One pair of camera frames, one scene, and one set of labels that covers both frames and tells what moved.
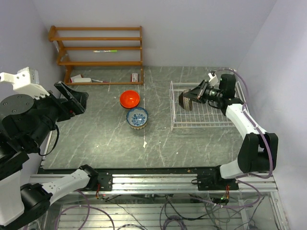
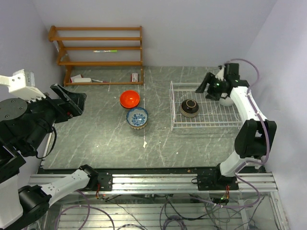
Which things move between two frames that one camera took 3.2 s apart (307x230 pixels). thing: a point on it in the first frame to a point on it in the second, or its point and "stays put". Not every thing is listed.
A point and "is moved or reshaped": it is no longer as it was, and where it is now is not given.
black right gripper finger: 197,91 to 208,78
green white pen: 107,51 stays put
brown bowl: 185,102 is moved or reshaped
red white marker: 97,80 stays put
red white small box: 134,77 stays put
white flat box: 79,79 stays put
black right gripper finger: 195,98 to 212,97
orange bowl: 129,99 stays put
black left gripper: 76,103 stays put
